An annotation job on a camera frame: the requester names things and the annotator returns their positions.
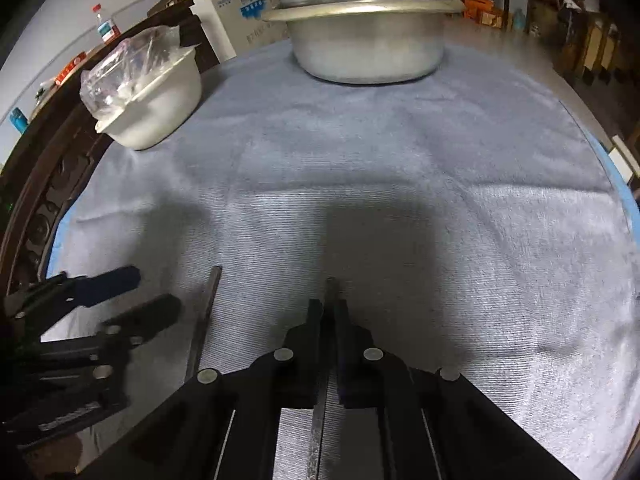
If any dark metal chopstick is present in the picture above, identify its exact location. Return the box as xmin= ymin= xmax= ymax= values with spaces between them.
xmin=306 ymin=276 xmax=340 ymax=479

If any person's left hand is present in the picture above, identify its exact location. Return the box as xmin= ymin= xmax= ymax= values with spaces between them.
xmin=23 ymin=434 xmax=82 ymax=480

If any dark carved wooden table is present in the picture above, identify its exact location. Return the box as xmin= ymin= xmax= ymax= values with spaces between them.
xmin=1 ymin=0 xmax=218 ymax=296

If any blue thermos bottle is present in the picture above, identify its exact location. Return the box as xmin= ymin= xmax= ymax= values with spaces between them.
xmin=9 ymin=107 xmax=28 ymax=134

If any grey table cloth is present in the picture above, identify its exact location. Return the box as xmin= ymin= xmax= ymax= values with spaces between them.
xmin=50 ymin=42 xmax=639 ymax=479

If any white bowl with plastic bag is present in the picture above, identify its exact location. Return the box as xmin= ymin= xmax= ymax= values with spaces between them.
xmin=79 ymin=26 xmax=203 ymax=151

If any clear plastic water bottle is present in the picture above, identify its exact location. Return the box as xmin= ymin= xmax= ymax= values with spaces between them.
xmin=92 ymin=3 xmax=120 ymax=44

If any blue under cloth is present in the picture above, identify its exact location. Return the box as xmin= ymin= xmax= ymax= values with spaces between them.
xmin=582 ymin=130 xmax=640 ymax=246

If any white chest freezer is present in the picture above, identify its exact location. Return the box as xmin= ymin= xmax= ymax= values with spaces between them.
xmin=191 ymin=0 xmax=288 ymax=63

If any aluminium pot with lid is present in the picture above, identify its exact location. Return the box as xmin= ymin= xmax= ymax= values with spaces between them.
xmin=262 ymin=0 xmax=465 ymax=84

